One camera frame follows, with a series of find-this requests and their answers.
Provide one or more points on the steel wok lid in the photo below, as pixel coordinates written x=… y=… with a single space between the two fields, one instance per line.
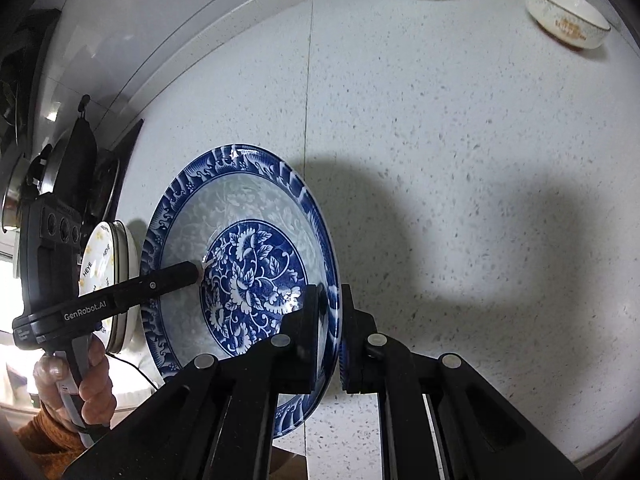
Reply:
x=12 y=195

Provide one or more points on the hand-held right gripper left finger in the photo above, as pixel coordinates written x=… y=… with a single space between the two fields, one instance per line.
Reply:
x=300 y=340

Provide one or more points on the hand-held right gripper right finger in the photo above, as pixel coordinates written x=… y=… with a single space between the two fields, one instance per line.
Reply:
x=357 y=355

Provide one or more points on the white bowl with gold pattern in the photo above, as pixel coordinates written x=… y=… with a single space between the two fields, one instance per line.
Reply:
x=565 y=15

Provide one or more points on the person's left forearm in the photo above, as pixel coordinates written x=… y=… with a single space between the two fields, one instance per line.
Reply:
x=45 y=435

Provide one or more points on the black glass gas stove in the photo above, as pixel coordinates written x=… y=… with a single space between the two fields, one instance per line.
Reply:
x=127 y=142

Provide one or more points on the blue floral bowl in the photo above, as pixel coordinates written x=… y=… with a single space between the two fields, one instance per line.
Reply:
x=240 y=270

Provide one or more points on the person's left hand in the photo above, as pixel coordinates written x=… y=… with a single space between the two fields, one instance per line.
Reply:
x=97 y=380

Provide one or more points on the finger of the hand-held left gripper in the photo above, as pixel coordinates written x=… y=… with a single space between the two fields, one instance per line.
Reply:
x=85 y=170
x=160 y=282

